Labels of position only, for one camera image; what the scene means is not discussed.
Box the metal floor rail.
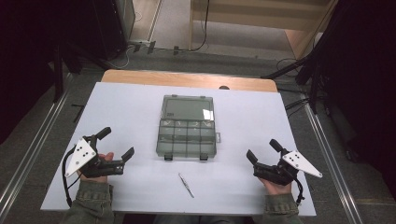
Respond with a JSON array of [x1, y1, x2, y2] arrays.
[[0, 73, 74, 216], [300, 92, 365, 224]]

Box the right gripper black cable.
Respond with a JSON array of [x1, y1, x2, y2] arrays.
[[293, 176, 306, 206]]

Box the clear plastic compartment box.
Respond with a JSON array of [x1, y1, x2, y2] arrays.
[[155, 93, 222, 162]]

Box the person's left hand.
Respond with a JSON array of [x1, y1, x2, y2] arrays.
[[77, 151, 116, 184]]

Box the black floor cable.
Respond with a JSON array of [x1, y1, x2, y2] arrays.
[[276, 57, 301, 78]]

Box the wooden table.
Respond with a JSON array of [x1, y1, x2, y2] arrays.
[[100, 68, 278, 93]]

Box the white board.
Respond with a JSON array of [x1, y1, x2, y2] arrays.
[[40, 81, 318, 217]]

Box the white floor cable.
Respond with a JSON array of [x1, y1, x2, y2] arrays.
[[109, 45, 135, 70]]

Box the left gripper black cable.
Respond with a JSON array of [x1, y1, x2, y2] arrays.
[[61, 145, 82, 208]]

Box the black metal stand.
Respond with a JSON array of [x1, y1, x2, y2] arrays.
[[50, 40, 110, 105], [261, 0, 353, 115]]

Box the person's right hand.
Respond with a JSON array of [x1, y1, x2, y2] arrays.
[[259, 176, 293, 197]]

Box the black hanging cable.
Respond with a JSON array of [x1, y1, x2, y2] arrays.
[[186, 0, 211, 53]]

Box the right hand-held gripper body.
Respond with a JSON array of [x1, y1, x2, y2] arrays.
[[252, 148, 324, 187]]

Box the light wooden shelf unit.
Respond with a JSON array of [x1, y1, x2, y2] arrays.
[[188, 0, 340, 60]]

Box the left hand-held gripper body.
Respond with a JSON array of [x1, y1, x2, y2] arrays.
[[64, 134, 126, 180]]

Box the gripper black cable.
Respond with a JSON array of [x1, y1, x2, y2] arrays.
[[61, 145, 82, 208], [293, 176, 306, 206]]

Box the dark cabinet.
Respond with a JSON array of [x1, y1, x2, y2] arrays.
[[90, 0, 136, 62]]

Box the metal tweezers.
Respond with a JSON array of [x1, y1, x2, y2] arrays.
[[177, 172, 196, 199]]

